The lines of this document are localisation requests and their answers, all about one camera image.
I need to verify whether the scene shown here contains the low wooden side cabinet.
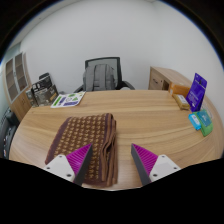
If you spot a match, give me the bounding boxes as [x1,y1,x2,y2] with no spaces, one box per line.
[148,65,194,91]

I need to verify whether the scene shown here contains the brown patterned towel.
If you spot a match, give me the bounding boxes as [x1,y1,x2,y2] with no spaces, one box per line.
[44,113,119,189]

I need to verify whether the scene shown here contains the small tan box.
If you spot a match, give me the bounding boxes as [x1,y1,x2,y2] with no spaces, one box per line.
[172,94,191,111]

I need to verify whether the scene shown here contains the green packet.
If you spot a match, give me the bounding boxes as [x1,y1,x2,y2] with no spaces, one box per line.
[194,109,214,137]

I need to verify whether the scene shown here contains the orange cardboard box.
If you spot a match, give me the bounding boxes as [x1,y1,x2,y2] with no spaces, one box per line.
[167,83,192,98]

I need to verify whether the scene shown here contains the white printed paper sheet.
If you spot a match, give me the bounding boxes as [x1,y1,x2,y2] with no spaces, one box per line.
[50,91,87,109]

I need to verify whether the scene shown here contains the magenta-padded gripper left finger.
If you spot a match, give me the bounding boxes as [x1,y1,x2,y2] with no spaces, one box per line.
[43,143,94,187]

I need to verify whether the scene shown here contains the black sofa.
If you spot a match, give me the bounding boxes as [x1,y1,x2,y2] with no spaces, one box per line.
[0,108,20,159]

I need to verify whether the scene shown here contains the wooden cabinet with glass doors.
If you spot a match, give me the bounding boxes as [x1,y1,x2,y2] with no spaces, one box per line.
[2,51,33,122]

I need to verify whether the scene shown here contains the purple standing package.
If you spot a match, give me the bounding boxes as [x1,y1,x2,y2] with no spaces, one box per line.
[185,72,208,113]

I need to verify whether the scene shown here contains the flat black printed box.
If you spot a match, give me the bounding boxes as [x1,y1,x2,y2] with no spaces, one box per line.
[31,74,53,93]

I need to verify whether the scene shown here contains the black mesh office chair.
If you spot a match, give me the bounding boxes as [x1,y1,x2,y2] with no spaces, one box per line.
[73,56,136,93]

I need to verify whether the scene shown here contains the small brown cardboard box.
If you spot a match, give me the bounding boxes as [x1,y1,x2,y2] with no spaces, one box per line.
[25,89,38,108]

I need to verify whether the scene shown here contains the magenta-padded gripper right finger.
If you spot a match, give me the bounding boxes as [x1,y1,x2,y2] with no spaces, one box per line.
[130,143,182,187]

